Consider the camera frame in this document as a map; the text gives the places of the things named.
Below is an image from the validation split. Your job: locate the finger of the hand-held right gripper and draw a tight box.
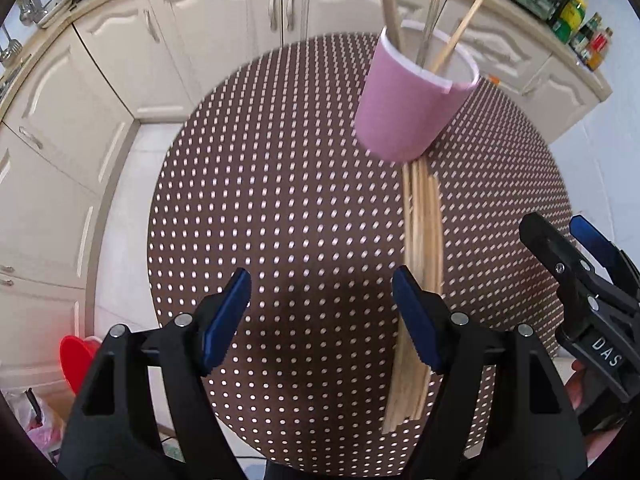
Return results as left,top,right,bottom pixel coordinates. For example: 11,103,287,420
569,214,640,311
519,211,623,331

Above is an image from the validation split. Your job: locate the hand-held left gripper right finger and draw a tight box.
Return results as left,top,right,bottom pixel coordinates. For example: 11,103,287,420
391,265,588,480

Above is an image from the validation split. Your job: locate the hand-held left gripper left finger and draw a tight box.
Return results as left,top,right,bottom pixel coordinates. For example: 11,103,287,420
56,266,253,480

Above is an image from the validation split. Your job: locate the bunch of wooden chopsticks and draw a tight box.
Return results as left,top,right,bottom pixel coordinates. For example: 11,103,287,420
382,157,446,433

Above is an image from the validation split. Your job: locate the pink chopstick cup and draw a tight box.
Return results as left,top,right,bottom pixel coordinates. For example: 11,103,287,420
354,26,481,163

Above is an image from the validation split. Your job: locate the wooden chopstick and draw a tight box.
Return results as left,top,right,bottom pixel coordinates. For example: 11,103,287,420
430,0,508,73
376,0,407,50
421,0,449,67

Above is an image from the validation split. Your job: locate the person's right hand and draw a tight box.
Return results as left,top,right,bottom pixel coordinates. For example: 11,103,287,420
564,360,590,410

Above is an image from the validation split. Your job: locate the brown polka-dot tablecloth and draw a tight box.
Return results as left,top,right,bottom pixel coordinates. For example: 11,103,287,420
146,32,573,476

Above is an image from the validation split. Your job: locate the red plastic basin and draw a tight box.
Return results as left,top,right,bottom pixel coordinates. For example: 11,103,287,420
60,335,102,397

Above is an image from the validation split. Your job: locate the orange sauce bottle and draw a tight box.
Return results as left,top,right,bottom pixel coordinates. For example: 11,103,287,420
587,27,614,72

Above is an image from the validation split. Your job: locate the cream cabinet drawer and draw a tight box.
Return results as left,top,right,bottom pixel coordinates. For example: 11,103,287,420
440,0,551,96

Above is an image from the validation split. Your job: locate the dark sauce bottle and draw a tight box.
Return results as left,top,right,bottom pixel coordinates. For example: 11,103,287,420
575,12,602,56

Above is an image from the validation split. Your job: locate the pink plastic bag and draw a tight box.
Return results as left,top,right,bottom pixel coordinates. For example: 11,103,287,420
9,389,67,463

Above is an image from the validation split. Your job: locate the green yellow-label bottle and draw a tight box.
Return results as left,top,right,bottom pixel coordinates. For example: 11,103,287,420
557,0,587,43

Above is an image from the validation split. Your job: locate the dark oil bottle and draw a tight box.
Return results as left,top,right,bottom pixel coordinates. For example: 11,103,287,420
547,0,576,31

